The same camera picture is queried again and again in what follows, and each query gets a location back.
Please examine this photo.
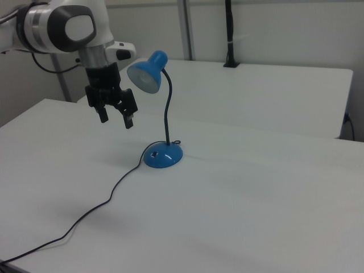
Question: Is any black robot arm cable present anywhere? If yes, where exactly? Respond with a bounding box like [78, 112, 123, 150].
[30, 52, 84, 73]

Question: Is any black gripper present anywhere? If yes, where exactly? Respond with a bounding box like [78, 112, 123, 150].
[85, 61, 139, 130]

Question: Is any blue gooseneck desk lamp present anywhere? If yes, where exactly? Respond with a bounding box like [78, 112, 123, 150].
[126, 50, 184, 169]

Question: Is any black lamp power cord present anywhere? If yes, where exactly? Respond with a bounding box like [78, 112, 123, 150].
[0, 140, 183, 264]

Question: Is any grey wall partition post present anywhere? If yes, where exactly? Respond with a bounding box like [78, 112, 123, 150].
[49, 53, 72, 103]
[176, 0, 197, 61]

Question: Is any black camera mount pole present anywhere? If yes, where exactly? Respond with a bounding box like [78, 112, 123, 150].
[223, 0, 240, 69]

